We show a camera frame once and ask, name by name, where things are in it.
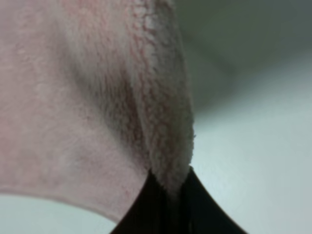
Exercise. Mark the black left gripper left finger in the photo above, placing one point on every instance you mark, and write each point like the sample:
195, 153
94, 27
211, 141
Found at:
148, 214

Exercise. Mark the pink terry towel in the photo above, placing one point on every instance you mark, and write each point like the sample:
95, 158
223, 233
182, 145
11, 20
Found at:
94, 94

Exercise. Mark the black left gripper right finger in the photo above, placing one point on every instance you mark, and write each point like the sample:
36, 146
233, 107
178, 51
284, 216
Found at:
200, 214

